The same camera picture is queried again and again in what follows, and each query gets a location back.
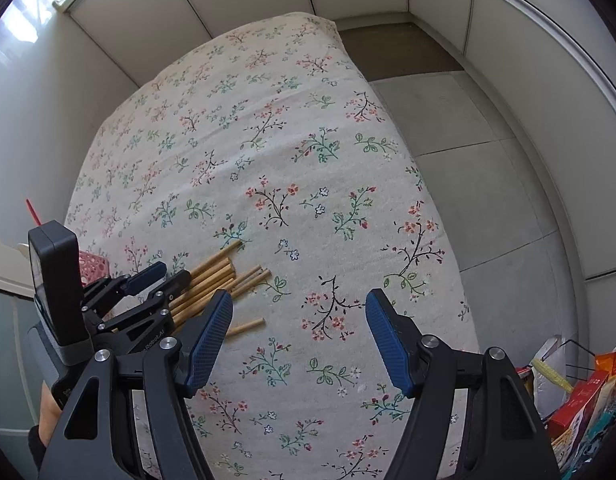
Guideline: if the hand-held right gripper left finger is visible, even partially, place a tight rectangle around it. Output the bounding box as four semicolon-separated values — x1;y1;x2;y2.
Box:
38;289;235;480

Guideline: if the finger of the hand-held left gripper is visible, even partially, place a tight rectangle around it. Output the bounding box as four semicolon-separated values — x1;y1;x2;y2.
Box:
82;262;168;324
95;269;193;359

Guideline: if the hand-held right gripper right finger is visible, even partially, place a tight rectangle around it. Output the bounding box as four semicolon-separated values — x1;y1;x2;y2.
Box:
365;288;562;480

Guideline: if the pile of wooden chopsticks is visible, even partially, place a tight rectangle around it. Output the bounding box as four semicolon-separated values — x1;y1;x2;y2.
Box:
165;240;272;342

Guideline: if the teal printed package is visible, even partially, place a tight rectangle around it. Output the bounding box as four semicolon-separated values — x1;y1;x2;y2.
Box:
562;385;616;477

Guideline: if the brown floor mat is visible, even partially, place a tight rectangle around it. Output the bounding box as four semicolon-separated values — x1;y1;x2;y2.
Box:
337;21;464;82

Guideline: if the yellow corn cob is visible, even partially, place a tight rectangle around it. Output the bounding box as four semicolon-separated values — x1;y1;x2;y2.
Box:
531;358;574;394

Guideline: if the pink plastic utensil holder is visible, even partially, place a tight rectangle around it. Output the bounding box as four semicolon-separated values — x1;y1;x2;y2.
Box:
78;252;112;282

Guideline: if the orange snack packet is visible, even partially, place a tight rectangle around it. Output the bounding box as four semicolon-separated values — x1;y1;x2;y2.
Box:
594;337;616;377

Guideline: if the frosted glass door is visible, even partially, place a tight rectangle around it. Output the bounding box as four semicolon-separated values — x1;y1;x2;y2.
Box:
0;239;45;432

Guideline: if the white paper bag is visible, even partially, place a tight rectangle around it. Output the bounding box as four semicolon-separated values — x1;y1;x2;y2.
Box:
530;337;569;417

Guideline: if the black wire rack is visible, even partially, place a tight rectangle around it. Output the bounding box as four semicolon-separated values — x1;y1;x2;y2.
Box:
556;339;604;382

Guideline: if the red cardboard box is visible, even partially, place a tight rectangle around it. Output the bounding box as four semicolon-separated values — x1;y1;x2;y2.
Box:
548;372;609;442

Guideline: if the floral tablecloth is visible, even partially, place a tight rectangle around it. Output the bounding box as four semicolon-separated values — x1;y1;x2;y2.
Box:
63;12;481;480

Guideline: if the person's left forearm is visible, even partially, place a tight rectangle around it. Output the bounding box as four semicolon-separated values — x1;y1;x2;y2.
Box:
28;384;65;472

